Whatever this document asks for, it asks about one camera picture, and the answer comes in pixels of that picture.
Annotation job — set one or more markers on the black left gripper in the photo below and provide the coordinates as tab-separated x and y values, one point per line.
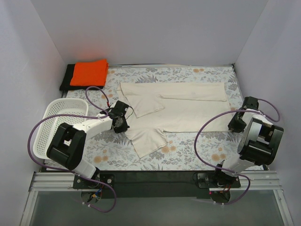
124	112

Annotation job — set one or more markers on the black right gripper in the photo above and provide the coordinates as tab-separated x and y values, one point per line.
235	125

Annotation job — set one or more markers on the cream white t shirt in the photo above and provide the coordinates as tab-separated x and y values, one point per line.
169	107

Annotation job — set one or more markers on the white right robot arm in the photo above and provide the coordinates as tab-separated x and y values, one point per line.
258	146

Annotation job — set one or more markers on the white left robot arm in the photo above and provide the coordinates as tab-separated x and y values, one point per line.
67	146

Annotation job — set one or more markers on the floral patterned table cloth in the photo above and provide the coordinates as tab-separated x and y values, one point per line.
184	151

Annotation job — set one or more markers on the orange folded t shirt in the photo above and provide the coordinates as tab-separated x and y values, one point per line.
90	73

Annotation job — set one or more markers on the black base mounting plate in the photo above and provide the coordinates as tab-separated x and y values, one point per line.
153	184

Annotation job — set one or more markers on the white plastic laundry basket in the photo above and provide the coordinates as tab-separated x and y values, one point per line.
69	110

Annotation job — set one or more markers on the black folded t shirt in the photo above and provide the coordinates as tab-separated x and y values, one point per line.
65	86

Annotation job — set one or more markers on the aluminium front frame rail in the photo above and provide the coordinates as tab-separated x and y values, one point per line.
60	181

